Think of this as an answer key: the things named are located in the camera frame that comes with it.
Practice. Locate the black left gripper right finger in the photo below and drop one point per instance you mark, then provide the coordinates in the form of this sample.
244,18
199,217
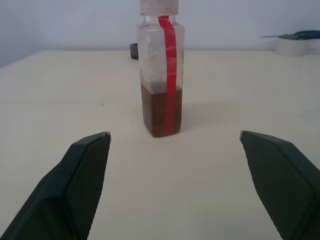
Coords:
285,185

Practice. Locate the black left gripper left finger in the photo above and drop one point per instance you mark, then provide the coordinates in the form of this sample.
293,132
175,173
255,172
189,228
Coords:
62,190

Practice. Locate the clear bottle with red tape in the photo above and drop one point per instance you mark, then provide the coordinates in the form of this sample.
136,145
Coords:
155,110

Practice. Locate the white tape roll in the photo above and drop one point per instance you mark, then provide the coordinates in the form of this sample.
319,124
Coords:
291,47

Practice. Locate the black tape roll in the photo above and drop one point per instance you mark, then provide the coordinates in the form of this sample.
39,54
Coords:
133,52

